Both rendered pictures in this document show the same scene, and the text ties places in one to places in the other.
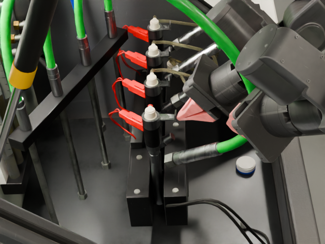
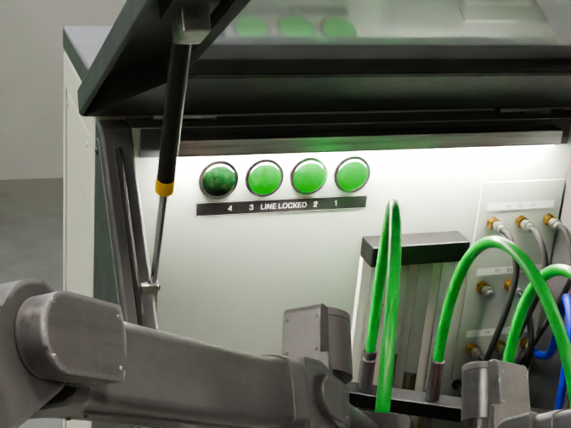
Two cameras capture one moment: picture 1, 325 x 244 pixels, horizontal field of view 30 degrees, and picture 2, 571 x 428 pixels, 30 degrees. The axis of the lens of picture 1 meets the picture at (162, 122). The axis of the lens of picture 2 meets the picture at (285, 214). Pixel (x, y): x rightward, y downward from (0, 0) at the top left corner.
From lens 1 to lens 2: 0.86 m
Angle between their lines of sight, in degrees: 57
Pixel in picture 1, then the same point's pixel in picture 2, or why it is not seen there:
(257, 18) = (496, 398)
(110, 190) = not seen: outside the picture
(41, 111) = (396, 393)
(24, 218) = (148, 323)
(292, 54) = (299, 323)
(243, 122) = not seen: hidden behind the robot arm
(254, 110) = not seen: hidden behind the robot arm
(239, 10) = (491, 377)
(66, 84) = (451, 401)
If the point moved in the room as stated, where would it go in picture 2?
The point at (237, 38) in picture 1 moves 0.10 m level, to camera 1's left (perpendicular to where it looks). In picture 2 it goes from (467, 402) to (417, 354)
